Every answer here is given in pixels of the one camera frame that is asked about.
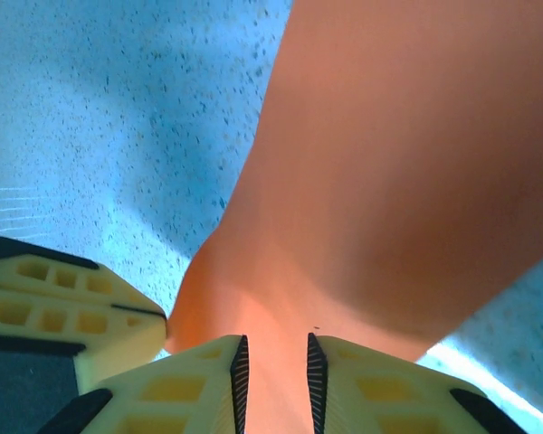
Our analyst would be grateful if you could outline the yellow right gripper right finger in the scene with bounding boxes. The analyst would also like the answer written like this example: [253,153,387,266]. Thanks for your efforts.
[306,332,527,434]

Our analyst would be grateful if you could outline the orange cloth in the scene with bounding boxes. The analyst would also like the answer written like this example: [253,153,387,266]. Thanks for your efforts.
[165,0,543,434]

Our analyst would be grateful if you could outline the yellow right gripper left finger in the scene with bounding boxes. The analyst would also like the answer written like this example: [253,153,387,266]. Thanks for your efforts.
[36,334,251,434]

